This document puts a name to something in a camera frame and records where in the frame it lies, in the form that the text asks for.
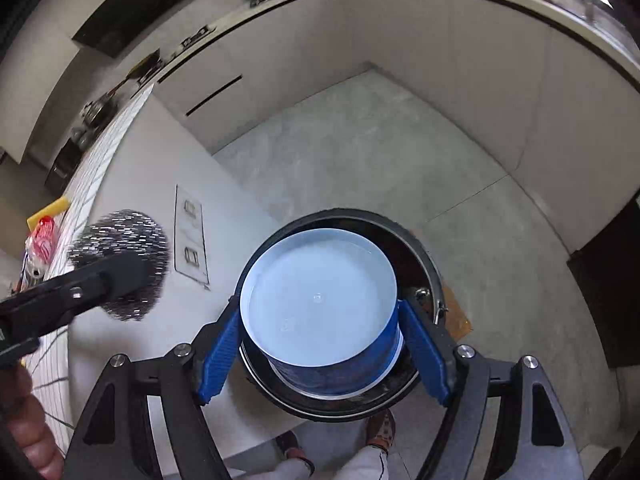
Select island socket panel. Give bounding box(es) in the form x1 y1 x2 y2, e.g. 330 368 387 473
174 185 211 291

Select person's left hand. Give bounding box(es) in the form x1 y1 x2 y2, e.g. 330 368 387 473
0 360 66 480

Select grey pot with lid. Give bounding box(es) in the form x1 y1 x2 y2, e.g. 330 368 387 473
80 91 118 128

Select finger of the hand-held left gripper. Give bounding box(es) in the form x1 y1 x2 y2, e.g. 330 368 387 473
0 249 153 341

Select blue round tub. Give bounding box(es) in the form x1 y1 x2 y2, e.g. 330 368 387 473
239 227 405 401

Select black wok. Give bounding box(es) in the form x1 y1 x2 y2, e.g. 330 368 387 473
125 50 163 86

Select person's white trousers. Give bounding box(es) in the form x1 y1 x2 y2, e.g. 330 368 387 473
227 447 391 480

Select yellow sponge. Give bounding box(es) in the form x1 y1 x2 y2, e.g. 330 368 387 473
27 197 68 231

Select lower kitchen cabinets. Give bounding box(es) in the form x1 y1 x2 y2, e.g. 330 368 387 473
155 0 640 261

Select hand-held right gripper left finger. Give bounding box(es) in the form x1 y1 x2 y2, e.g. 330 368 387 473
65 296 242 480

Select white kitchen island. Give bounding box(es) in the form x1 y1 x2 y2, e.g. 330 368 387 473
65 92 301 461

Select white checkered tablecloth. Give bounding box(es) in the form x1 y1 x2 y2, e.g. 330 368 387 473
22 82 156 456

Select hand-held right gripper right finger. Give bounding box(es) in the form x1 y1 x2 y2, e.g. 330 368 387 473
397 297 586 480

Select black microwave oven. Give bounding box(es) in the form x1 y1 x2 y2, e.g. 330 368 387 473
45 137 88 196

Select pink plastic packet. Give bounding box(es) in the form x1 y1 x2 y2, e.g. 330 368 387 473
22 215 57 283

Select steel wool scrubber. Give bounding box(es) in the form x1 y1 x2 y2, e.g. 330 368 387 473
67 209 172 322

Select person's right shoe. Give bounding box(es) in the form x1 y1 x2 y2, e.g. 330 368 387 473
366 409 397 453

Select black range hood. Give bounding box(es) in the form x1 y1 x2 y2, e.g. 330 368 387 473
72 0 200 58

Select upper kitchen cabinets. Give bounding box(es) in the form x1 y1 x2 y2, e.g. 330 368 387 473
0 0 151 166

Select person's shoe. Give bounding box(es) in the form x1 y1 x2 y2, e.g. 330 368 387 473
276 431 316 477
366 409 397 453

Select small wooden stool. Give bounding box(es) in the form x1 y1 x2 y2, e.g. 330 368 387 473
440 285 473 346

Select black plastic bucket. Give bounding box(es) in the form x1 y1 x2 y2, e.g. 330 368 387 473
232 207 446 423

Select black gas stove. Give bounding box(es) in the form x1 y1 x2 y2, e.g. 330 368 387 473
157 22 217 83

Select kitchen cabinets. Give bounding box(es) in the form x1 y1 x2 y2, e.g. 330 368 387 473
0 0 151 166
155 0 640 261

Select person's left shoe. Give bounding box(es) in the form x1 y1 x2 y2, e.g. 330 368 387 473
276 431 316 477

